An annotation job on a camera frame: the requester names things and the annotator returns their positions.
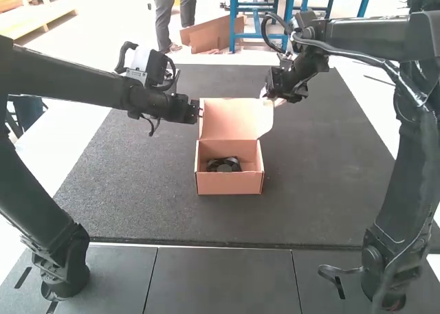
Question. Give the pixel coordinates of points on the cardboard box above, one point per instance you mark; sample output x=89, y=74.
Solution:
x=227, y=183

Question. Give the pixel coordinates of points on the flat cardboard sheet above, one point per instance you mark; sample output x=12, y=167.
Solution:
x=206, y=35

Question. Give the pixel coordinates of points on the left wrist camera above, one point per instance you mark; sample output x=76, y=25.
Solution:
x=156, y=66

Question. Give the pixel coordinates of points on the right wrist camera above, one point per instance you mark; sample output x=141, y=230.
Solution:
x=286, y=59

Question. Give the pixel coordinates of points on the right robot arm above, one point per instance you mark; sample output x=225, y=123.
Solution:
x=378, y=32

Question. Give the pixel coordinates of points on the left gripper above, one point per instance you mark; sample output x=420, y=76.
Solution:
x=184, y=108

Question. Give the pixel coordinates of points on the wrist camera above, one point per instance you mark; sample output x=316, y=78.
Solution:
x=156, y=66
x=286, y=59

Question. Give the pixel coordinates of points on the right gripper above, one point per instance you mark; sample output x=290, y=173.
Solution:
x=285, y=84

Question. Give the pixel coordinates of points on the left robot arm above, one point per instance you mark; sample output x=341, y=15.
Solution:
x=68, y=77

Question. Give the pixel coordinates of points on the black mat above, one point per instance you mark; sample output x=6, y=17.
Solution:
x=137, y=173

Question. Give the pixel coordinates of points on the black square fan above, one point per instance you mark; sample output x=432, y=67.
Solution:
x=223, y=165

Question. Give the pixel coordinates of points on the dark base panel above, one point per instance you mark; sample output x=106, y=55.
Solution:
x=113, y=279
x=223, y=279
x=330, y=300

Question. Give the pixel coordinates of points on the wooden pallet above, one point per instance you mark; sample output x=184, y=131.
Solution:
x=31, y=22

